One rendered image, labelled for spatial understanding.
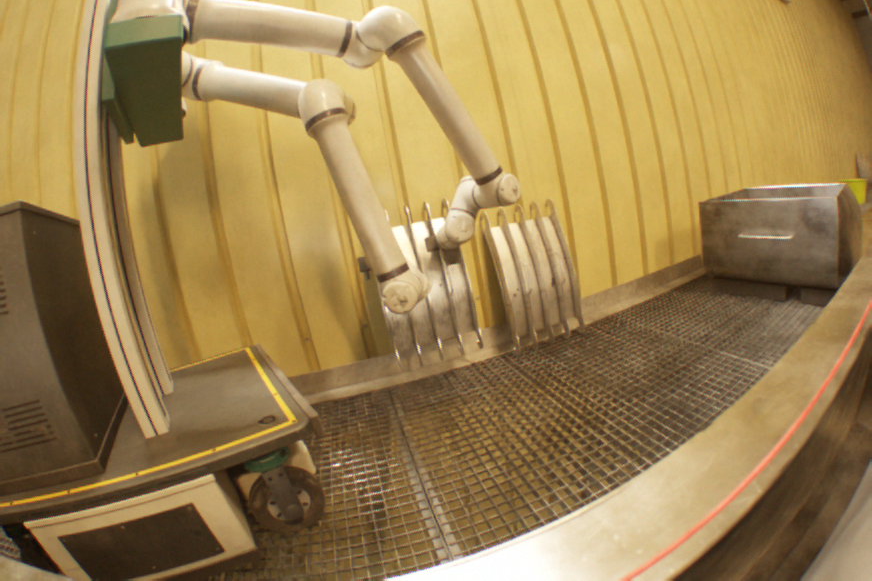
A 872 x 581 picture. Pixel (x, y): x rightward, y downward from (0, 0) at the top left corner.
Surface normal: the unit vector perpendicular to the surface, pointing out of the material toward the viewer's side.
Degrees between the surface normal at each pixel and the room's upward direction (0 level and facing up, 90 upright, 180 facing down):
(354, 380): 90
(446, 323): 89
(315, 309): 90
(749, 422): 5
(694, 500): 1
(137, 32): 90
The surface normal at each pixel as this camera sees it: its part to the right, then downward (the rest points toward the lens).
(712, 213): -0.91, 0.22
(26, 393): 0.59, -0.01
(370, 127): 0.26, 0.07
